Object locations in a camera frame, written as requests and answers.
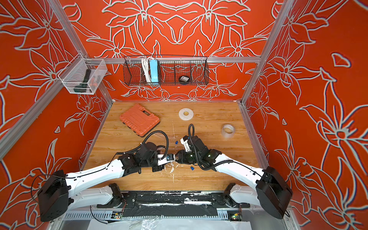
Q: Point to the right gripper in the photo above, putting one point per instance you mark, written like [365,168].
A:
[182,155]

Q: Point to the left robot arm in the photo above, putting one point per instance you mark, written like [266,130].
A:
[66,191]

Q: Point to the light blue box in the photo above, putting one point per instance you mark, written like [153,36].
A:
[154,71]

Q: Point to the black wire basket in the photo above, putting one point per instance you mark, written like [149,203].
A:
[170,67]

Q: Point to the green black tool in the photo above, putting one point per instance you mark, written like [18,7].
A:
[82,87]

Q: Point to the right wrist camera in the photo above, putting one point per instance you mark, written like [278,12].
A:
[184,142]

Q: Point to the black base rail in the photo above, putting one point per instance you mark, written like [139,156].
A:
[175,204]

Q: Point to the orange plastic tool case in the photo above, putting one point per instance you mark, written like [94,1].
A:
[139,119]

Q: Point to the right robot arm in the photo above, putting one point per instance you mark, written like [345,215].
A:
[263,187]

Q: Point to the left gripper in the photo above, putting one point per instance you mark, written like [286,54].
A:
[159,168]

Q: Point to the small black device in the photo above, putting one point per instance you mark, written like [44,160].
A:
[184,79]

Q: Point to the white tape roll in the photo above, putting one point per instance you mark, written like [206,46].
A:
[186,114]

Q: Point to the clear tape roll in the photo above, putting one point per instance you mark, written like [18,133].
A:
[228,131]

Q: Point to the clear acrylic wall box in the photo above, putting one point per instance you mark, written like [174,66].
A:
[74,72]

